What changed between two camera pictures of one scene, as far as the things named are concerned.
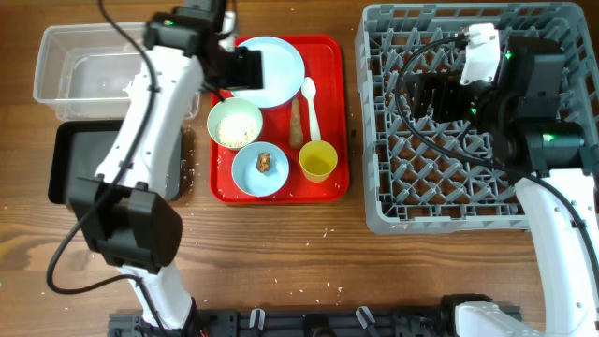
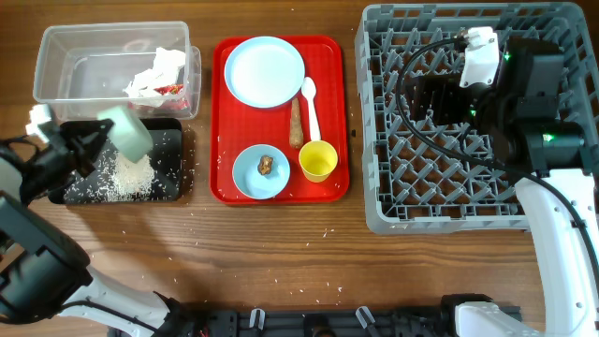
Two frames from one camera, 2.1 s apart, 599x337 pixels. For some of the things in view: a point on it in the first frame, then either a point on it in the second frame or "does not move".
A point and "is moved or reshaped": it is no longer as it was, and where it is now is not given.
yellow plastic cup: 317,159 does not move
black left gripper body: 223,69 -> 56,165
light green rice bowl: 234,124 is moved or reshaped
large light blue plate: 283,72 does not move
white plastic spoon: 309,88 does not move
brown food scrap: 263,164 does not move
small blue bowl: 260,168 does not move
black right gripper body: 454,102 does not move
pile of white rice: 237,129 is moved or reshaped
